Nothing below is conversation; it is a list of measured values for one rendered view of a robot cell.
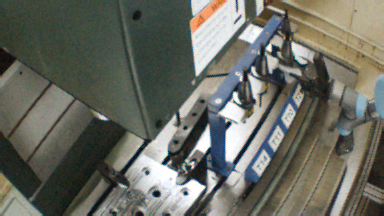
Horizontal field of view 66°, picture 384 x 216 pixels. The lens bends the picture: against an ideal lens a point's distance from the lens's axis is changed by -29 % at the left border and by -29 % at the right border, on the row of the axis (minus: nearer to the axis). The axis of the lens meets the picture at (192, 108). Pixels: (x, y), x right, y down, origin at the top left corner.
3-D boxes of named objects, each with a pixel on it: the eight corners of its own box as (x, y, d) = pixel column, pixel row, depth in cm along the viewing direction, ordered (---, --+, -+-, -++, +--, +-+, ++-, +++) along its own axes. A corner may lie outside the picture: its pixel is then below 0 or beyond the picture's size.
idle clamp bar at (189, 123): (215, 107, 145) (214, 95, 140) (179, 164, 131) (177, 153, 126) (202, 102, 146) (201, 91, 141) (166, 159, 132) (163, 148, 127)
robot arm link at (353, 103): (359, 124, 107) (366, 109, 100) (336, 111, 111) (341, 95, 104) (364, 108, 110) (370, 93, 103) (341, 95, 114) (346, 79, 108)
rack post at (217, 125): (235, 165, 129) (238, 109, 106) (227, 177, 126) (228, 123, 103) (210, 153, 133) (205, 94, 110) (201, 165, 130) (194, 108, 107)
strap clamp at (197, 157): (207, 169, 129) (205, 145, 117) (185, 198, 122) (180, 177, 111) (199, 165, 130) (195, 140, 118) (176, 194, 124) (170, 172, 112)
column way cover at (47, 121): (107, 105, 149) (80, 7, 109) (44, 187, 126) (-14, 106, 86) (99, 101, 151) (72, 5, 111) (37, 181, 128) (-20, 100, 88)
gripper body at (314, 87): (297, 92, 117) (326, 107, 113) (300, 73, 110) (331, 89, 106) (304, 77, 121) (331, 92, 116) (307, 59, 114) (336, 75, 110)
